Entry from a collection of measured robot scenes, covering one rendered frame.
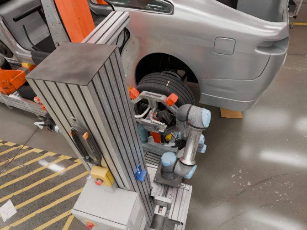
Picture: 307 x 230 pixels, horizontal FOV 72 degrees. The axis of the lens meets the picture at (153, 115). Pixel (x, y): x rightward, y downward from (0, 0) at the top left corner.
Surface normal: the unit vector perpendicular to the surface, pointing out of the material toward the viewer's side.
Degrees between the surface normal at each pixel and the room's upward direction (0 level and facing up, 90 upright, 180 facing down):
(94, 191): 0
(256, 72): 90
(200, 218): 0
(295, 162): 0
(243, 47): 90
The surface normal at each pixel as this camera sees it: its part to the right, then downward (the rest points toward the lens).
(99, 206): -0.10, -0.68
